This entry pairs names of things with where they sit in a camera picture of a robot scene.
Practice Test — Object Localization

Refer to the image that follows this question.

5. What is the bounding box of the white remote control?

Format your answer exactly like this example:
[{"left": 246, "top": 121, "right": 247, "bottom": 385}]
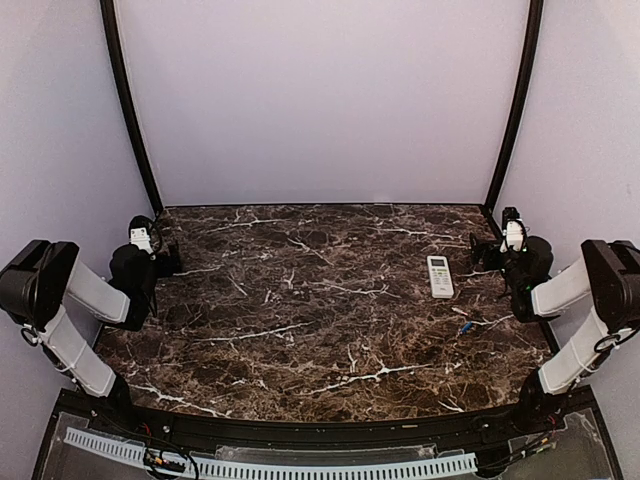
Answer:
[{"left": 427, "top": 255, "right": 454, "bottom": 299}]

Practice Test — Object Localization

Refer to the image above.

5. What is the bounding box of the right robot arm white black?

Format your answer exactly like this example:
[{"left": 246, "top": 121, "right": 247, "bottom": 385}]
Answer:
[{"left": 469, "top": 234, "right": 639, "bottom": 434}]

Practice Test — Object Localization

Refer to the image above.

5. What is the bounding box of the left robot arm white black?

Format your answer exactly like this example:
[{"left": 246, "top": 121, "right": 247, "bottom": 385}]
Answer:
[{"left": 1, "top": 240, "right": 179, "bottom": 436}]

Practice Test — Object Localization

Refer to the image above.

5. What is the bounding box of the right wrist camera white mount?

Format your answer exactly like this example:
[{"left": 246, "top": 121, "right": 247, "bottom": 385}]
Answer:
[{"left": 500, "top": 207, "right": 527, "bottom": 253}]

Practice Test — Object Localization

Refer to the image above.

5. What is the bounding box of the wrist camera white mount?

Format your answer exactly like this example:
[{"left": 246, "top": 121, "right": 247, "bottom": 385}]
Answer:
[
  {"left": 500, "top": 207, "right": 527, "bottom": 253},
  {"left": 128, "top": 215, "right": 163, "bottom": 255}
]

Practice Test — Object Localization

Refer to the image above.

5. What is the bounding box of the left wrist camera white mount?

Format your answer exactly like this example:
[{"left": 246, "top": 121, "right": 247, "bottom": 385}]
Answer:
[{"left": 128, "top": 215, "right": 163, "bottom": 255}]

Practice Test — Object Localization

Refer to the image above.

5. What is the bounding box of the black front rail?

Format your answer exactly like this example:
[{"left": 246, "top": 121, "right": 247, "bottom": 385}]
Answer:
[{"left": 46, "top": 387, "right": 608, "bottom": 452}]

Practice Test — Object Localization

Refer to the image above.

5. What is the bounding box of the white slotted cable duct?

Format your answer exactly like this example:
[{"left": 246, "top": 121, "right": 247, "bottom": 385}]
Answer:
[{"left": 64, "top": 427, "right": 478, "bottom": 479}]

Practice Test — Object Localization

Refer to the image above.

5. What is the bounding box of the right black frame post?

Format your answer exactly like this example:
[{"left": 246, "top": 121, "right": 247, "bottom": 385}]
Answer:
[{"left": 484, "top": 0, "right": 544, "bottom": 213}]

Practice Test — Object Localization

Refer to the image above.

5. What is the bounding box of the black frame post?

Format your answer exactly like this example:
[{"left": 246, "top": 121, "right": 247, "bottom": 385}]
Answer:
[
  {"left": 99, "top": 0, "right": 164, "bottom": 215},
  {"left": 484, "top": 0, "right": 544, "bottom": 213}
]

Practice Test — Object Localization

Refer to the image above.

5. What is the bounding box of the left black frame post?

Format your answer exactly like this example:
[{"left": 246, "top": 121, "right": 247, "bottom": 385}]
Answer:
[{"left": 99, "top": 0, "right": 164, "bottom": 215}]

